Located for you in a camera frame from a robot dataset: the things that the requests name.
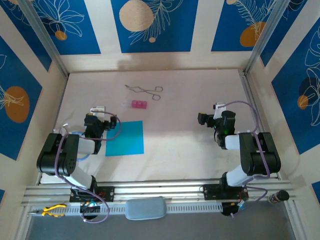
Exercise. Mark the blue paper sheet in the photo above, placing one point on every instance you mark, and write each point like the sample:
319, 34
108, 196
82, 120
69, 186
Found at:
125, 140

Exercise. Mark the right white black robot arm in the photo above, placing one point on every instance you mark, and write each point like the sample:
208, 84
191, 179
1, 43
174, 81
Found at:
260, 155

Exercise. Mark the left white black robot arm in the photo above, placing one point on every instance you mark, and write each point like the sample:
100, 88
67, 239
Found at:
65, 160

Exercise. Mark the white table cover sheet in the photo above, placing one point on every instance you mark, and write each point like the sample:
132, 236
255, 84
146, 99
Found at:
187, 87

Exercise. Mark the small clear plastic cap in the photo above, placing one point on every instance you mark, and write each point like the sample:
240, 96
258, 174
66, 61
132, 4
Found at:
126, 103

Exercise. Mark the pink pill box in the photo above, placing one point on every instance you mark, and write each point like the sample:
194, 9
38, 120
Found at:
140, 104

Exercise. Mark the blue stethoscope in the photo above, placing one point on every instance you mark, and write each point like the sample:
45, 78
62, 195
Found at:
85, 157

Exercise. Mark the grey zip pouch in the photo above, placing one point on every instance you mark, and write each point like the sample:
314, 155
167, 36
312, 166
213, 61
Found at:
145, 208

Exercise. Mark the dark capped labelled bottle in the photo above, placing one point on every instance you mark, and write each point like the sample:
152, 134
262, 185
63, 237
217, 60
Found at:
281, 195

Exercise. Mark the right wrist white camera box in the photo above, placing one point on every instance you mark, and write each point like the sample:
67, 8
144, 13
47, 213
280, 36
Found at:
220, 110

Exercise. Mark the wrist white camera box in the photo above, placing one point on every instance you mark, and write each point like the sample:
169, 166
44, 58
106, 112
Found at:
220, 110
98, 109

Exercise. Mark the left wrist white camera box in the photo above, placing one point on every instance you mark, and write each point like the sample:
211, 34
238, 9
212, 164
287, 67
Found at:
98, 109

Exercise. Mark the aluminium side rail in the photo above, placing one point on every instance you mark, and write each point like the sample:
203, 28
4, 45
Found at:
249, 87

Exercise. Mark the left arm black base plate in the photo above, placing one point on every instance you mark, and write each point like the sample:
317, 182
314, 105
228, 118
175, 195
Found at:
107, 193

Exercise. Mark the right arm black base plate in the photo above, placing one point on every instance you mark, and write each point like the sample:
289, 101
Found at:
212, 191

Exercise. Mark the aluminium mounting rail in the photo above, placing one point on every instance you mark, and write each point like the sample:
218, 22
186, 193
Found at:
160, 190

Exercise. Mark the aluminium frame post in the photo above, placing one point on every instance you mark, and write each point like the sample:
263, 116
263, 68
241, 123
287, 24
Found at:
45, 37
264, 37

